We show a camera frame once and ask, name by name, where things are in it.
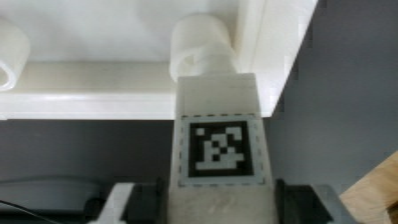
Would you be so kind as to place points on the white leg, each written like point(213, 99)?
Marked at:
point(220, 187)

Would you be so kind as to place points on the white L-shaped obstacle wall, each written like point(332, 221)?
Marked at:
point(53, 194)

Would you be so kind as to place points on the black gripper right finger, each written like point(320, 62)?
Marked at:
point(309, 205)

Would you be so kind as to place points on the white square tabletop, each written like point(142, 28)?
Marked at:
point(85, 53)

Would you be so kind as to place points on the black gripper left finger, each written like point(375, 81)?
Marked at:
point(135, 204)

